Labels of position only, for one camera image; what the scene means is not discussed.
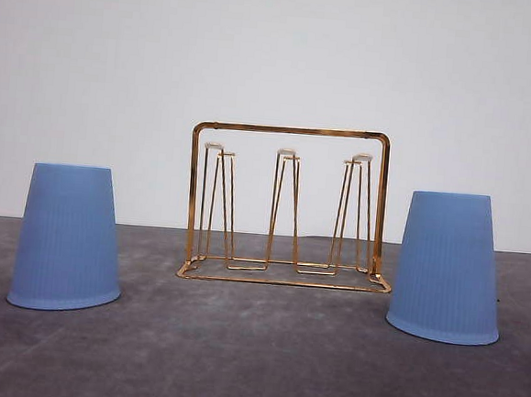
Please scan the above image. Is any blue ribbed cup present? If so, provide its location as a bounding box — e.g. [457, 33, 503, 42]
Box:
[6, 162, 121, 311]
[386, 190, 500, 346]

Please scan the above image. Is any gold wire cup rack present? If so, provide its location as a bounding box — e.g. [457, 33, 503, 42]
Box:
[177, 119, 392, 293]

